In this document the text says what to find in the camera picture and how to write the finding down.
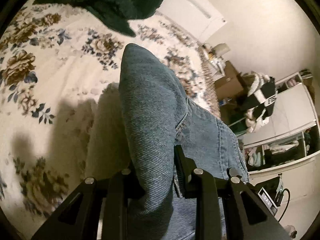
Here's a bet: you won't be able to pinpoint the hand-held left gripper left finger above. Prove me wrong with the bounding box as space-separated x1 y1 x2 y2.
31 169 148 240

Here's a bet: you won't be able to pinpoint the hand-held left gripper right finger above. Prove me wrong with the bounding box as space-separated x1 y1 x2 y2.
174 145 292 240

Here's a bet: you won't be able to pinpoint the blue denim pants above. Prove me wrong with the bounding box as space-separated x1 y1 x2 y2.
119 43 250 240

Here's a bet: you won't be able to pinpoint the white puffy jacket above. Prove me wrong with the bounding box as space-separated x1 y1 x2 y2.
245 71 275 134

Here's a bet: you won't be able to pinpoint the chair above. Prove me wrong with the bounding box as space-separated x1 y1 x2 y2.
229 100 250 137

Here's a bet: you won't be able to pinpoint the white wardrobe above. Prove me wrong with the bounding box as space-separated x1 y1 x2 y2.
240 69 320 173

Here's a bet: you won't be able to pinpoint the black and white jacket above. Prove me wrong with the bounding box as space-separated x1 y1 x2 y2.
241 76 277 117

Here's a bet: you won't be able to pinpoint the large cardboard box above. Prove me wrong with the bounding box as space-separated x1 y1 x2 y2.
214 61 247 103

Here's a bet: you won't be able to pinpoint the white table lamp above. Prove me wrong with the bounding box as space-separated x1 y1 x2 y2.
214 43 229 55

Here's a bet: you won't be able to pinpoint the floral bedspread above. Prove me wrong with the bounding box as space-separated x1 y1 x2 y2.
0 0 220 220

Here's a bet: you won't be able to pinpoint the white headboard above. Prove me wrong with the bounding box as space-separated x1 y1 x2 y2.
152 0 228 39

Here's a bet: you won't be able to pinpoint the dark green fleece blanket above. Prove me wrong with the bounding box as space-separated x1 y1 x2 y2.
32 0 164 37

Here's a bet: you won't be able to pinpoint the black cable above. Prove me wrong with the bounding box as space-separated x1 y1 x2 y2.
277 189 292 222

